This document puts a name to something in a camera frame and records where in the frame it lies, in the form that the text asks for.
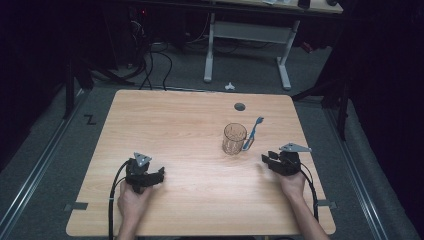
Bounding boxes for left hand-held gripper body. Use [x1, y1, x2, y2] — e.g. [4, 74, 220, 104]
[124, 152, 156, 195]

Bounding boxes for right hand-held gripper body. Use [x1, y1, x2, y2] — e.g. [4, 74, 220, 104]
[275, 142, 313, 177]

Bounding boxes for blue toothbrush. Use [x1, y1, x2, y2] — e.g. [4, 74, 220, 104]
[241, 115, 265, 152]

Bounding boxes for clear glass mug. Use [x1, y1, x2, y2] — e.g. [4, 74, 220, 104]
[221, 122, 255, 156]

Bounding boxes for person's right hand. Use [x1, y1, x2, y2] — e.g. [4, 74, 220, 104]
[276, 171, 308, 202]

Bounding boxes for person's left hand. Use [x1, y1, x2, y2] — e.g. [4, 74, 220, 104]
[116, 181, 155, 226]

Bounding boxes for grey tape strip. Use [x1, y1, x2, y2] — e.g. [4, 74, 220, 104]
[63, 201, 90, 213]
[316, 198, 338, 211]

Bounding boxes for black metal stand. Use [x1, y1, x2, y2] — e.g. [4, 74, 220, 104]
[62, 58, 136, 120]
[291, 78, 353, 142]

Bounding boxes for red floor object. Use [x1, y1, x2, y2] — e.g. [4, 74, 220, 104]
[300, 41, 315, 55]

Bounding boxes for dark computer tower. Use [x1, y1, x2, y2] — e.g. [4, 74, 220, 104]
[128, 5, 152, 46]

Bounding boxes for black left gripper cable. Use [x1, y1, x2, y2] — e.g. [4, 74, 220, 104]
[107, 159, 131, 240]

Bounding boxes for metal floor rail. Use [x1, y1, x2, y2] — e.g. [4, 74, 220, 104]
[0, 89, 90, 234]
[323, 105, 390, 240]

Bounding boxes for black floor cables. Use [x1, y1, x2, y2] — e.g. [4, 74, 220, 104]
[126, 19, 174, 92]

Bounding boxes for white metal frame desk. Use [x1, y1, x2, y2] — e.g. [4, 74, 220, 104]
[202, 0, 344, 92]

